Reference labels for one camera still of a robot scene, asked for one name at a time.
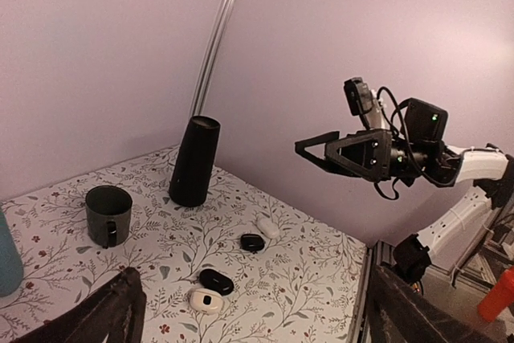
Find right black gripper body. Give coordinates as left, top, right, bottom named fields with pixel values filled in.
left=324, top=129, right=392, bottom=181

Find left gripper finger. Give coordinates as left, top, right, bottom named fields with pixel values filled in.
left=16, top=267, right=147, bottom=342
left=367, top=265, right=493, bottom=342

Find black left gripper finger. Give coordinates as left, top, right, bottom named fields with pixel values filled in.
left=296, top=149, right=357, bottom=177
left=294, top=131, right=340, bottom=158

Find white earbud charging case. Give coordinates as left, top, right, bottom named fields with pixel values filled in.
left=190, top=288, right=224, bottom=315

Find black oval earbud case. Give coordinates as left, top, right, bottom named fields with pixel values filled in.
left=198, top=268, right=235, bottom=296

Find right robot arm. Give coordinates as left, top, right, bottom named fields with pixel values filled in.
left=295, top=96, right=513, bottom=284

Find black case near right gripper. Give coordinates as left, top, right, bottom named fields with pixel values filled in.
left=239, top=234, right=266, bottom=253

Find dark grey mug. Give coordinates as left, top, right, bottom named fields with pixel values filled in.
left=85, top=185, right=133, bottom=248

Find orange shaker bottle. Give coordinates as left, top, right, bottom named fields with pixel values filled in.
left=477, top=267, right=513, bottom=322

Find teal tapered vase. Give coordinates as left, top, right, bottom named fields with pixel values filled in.
left=0, top=212, right=23, bottom=297

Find dark brown tall vase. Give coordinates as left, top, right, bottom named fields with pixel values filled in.
left=169, top=116, right=221, bottom=207

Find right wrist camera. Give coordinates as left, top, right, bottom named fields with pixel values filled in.
left=343, top=77, right=388, bottom=130

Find aluminium right frame post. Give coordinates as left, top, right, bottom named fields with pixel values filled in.
left=190, top=0, right=236, bottom=116

